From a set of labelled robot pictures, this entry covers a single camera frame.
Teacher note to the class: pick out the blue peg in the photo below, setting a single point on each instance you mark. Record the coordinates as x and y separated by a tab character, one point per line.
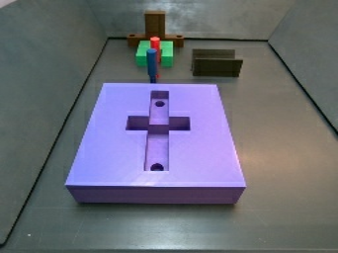
153	64

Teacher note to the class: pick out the dark grey fixture block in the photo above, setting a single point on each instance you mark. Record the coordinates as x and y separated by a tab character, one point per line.
216	62

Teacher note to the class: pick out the purple board with cross slot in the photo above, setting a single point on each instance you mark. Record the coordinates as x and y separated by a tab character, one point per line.
157	147

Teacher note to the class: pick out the brown T-shaped block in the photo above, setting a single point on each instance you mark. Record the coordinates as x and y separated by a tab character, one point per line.
156	29

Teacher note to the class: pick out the red peg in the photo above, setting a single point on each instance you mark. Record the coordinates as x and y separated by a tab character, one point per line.
156	46

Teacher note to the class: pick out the green U-shaped block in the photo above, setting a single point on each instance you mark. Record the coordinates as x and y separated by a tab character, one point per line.
168	53

